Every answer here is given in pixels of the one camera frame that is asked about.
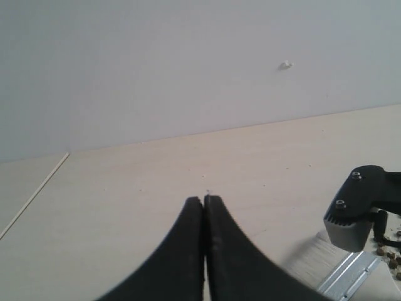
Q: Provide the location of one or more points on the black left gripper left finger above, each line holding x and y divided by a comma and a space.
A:
175, 270

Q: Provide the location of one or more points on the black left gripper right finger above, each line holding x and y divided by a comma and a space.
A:
236, 269

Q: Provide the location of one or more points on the white paint brush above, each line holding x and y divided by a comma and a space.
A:
342, 275

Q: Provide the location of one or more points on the scattered brown pellets and rice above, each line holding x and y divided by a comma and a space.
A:
386, 235

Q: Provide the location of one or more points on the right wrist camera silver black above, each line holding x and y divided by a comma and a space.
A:
362, 205

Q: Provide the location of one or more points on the white wall plug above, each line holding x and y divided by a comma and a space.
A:
286, 65

